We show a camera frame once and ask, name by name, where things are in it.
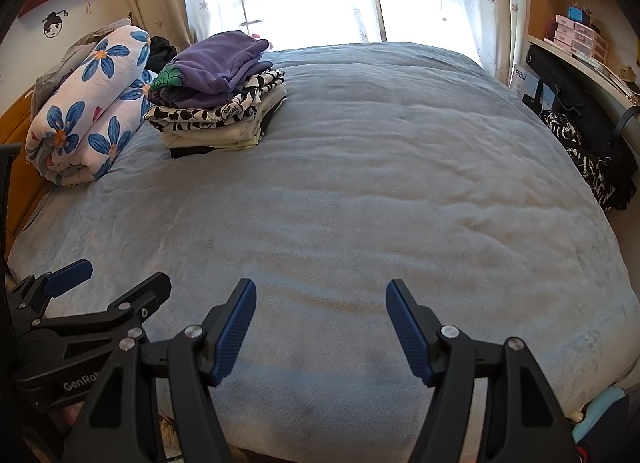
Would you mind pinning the dark folded garment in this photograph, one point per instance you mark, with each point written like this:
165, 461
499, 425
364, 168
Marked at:
200, 152

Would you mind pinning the grey cloth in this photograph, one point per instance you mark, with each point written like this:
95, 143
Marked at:
55, 78

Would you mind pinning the black and white draped cloth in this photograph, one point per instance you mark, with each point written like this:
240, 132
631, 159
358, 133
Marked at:
580, 158

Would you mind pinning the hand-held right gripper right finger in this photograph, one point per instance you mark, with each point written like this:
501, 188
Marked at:
407, 328

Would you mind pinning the face wall sticker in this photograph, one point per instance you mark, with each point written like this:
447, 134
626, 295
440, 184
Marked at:
52, 27

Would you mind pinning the wooden headboard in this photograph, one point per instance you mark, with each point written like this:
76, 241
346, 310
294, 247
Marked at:
15, 128

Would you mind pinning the small blue box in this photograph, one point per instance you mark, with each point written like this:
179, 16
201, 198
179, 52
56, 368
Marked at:
577, 14

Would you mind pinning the teal cloth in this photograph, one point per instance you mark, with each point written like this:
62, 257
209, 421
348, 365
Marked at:
600, 403

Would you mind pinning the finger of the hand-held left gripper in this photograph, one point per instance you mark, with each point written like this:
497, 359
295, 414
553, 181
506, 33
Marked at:
145, 295
67, 275

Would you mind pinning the grey fleece bed blanket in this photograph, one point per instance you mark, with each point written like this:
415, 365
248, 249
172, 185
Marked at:
375, 183

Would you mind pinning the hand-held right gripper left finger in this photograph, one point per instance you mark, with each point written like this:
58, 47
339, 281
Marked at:
235, 328

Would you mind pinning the black and beige patterned pillow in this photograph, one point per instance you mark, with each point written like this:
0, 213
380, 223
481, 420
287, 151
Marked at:
200, 115

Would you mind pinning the blue floral rolled quilt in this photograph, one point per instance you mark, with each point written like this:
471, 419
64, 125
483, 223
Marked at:
90, 108

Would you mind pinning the purple zip hoodie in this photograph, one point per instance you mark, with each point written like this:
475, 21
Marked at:
220, 63

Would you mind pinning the black knit cloth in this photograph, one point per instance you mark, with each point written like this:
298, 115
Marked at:
162, 48

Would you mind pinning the wooden bookshelf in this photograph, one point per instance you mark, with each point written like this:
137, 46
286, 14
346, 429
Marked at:
542, 3

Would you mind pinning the black bag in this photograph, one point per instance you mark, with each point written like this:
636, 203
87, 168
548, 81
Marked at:
575, 88

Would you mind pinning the white cardboard box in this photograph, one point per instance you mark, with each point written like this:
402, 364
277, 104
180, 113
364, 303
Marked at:
520, 78

